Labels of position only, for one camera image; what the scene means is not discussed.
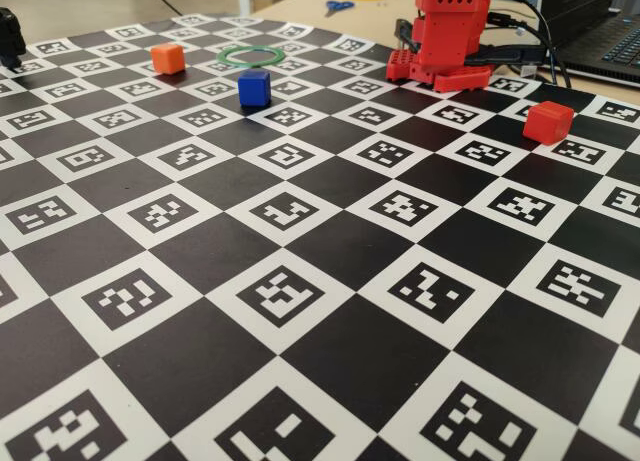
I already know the red cube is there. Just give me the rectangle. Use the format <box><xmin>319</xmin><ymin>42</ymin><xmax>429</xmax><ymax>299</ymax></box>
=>
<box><xmin>522</xmin><ymin>100</ymin><xmax>574</xmax><ymax>145</ymax></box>

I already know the blue cube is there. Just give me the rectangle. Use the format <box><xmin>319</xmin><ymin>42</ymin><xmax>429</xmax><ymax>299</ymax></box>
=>
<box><xmin>237</xmin><ymin>69</ymin><xmax>273</xmax><ymax>107</ymax></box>

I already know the orange cube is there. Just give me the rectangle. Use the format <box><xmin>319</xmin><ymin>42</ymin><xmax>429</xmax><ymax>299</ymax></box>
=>
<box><xmin>150</xmin><ymin>42</ymin><xmax>187</xmax><ymax>76</ymax></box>

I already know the black laptop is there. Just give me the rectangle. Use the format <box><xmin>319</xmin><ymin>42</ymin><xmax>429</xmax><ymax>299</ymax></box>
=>
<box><xmin>542</xmin><ymin>0</ymin><xmax>640</xmax><ymax>80</ymax></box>

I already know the black white marker mat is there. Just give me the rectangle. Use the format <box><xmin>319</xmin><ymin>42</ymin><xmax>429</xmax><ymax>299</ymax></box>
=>
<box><xmin>0</xmin><ymin>11</ymin><xmax>640</xmax><ymax>461</ymax></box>

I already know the black plastic device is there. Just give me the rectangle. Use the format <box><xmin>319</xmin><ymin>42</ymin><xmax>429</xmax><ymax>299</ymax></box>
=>
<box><xmin>0</xmin><ymin>6</ymin><xmax>27</xmax><ymax>72</ymax></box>

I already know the black usb cable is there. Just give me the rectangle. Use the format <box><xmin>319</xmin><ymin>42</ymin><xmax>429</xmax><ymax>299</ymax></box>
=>
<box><xmin>487</xmin><ymin>11</ymin><xmax>545</xmax><ymax>38</ymax></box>

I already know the green ring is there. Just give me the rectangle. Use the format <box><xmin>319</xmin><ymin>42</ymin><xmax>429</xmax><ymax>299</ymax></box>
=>
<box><xmin>216</xmin><ymin>44</ymin><xmax>286</xmax><ymax>69</ymax></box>

